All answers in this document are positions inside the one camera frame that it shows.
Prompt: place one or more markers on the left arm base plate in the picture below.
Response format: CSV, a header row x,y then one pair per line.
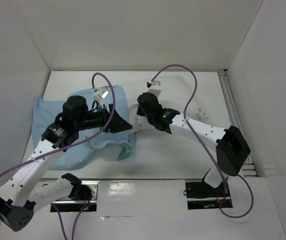
x,y
85,199

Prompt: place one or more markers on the blue green pillowcase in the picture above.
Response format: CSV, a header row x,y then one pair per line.
x,y
44,113

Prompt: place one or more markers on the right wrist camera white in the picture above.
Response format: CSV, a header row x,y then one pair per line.
x,y
154,87

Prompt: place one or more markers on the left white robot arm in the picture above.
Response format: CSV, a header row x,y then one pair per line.
x,y
19,201

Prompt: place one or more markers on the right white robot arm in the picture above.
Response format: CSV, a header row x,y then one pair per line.
x,y
227,147

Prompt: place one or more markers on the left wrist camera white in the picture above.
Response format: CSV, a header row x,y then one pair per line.
x,y
99,96

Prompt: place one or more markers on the white pillow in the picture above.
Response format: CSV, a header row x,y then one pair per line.
x,y
174,94

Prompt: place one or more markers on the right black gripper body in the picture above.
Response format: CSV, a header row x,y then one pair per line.
x,y
142,110

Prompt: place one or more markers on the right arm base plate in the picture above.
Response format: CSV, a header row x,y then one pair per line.
x,y
201,196

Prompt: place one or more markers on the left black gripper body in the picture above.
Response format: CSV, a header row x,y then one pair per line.
x,y
97,119

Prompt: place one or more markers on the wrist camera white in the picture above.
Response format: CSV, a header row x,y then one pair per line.
x,y
154,87
99,96

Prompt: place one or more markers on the aluminium rail frame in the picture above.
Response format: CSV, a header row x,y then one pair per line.
x,y
248,169

